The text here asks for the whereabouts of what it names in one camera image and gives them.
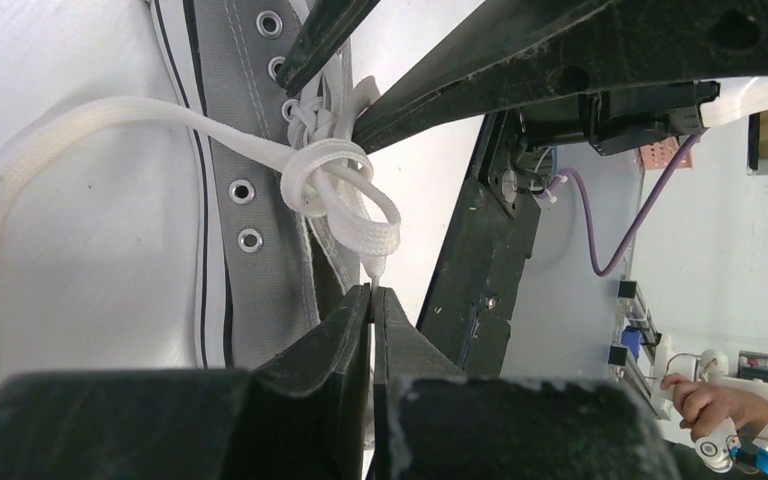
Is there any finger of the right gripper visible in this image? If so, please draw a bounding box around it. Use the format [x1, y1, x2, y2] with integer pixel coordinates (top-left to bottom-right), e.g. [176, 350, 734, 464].
[353, 1, 768, 152]
[276, 0, 379, 97]

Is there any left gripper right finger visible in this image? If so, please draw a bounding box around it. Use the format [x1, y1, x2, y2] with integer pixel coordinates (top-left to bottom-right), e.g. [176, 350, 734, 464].
[371, 287, 680, 479]

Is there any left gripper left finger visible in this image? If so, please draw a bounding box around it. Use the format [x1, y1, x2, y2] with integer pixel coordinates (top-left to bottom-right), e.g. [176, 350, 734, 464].
[0, 286, 371, 479]

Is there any grey canvas sneaker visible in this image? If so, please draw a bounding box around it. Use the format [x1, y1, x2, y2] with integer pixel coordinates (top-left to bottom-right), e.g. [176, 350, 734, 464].
[0, 1, 400, 385]

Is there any operator bare hand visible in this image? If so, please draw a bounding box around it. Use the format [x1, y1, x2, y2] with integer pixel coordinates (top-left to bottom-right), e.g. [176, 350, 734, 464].
[660, 374, 768, 441]

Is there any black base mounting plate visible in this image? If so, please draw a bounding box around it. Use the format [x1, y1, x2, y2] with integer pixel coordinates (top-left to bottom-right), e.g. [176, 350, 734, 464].
[417, 111, 541, 376]

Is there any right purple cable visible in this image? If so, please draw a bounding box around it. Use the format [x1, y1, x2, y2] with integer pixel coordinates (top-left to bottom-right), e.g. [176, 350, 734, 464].
[536, 129, 707, 278]

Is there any white teleoperation handle device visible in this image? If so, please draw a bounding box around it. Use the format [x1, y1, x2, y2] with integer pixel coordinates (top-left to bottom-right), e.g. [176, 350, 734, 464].
[648, 337, 768, 479]

